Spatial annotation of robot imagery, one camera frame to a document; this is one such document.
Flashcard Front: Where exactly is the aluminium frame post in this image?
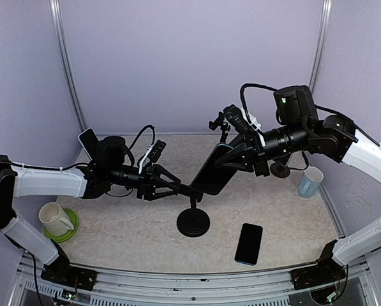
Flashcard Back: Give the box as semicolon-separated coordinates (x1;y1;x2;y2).
309;0;333;92
50;0;87;131

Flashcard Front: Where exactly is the folding plate phone stand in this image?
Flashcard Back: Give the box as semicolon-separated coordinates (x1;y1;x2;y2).
270;161;290;179

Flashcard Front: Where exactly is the cream ribbed mug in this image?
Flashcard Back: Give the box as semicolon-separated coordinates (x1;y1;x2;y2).
38;202;75;237

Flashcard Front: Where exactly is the green saucer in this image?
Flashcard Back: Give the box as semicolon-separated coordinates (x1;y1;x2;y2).
38;203;79;243

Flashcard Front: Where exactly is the left aluminium frame post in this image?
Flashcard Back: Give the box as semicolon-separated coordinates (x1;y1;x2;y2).
50;0;87;131

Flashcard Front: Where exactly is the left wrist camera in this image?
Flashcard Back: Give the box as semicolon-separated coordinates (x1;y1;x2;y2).
137;140;166;173

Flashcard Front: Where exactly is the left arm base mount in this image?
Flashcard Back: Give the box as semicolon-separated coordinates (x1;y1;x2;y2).
41;244;97;291

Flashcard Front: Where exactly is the front aluminium rail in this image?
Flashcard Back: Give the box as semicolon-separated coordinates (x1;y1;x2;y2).
8;253;379;306

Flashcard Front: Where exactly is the black smartphone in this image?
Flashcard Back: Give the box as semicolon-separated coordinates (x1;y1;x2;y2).
78;128;99;159
190;143;236;196
234;223;263;266

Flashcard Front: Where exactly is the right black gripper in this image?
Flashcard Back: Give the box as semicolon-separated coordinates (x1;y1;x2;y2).
215;119;312;176

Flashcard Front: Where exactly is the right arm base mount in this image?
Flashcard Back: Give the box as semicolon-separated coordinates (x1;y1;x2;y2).
290;240;348;290

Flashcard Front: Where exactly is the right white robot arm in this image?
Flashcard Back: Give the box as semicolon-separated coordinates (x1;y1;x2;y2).
215;83;381;183

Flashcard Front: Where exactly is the black pole phone stand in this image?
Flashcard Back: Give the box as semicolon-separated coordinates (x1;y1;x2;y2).
176;184;210;238
209;112;230;143

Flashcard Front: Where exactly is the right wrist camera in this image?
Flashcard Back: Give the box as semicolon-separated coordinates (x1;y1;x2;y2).
223;105;264;138

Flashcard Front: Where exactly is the right aluminium frame post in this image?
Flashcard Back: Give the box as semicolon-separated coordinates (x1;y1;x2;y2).
309;0;333;92

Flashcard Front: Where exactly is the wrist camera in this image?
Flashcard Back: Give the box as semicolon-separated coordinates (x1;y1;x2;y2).
223;105;264;138
137;140;166;173

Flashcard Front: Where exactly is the light blue mug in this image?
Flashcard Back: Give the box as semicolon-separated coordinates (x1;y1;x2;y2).
297;166;324;198

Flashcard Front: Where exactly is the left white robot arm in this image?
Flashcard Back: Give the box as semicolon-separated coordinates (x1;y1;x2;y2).
0;136;181;284

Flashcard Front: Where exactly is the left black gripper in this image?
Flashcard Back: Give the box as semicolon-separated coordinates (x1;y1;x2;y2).
108;163;181;201

